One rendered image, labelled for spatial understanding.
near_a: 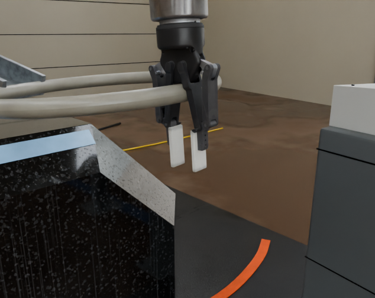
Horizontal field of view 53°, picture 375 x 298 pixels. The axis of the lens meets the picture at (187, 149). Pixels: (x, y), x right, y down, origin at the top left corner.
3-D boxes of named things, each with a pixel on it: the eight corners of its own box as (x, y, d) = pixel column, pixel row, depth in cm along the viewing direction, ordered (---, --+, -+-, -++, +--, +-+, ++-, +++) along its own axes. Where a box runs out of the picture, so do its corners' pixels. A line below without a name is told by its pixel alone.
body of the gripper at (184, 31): (216, 20, 58) (218, 80, 61) (175, 25, 64) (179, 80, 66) (184, 19, 53) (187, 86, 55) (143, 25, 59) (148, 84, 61)
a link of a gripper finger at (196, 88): (191, 61, 61) (198, 59, 60) (207, 128, 62) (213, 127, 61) (175, 62, 58) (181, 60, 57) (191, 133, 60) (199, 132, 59)
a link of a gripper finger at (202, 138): (201, 117, 61) (216, 119, 59) (203, 148, 62) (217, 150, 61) (195, 119, 60) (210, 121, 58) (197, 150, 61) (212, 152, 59)
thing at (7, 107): (-97, 117, 67) (-101, 100, 66) (88, 83, 109) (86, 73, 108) (133, 126, 45) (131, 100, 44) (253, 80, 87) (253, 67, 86)
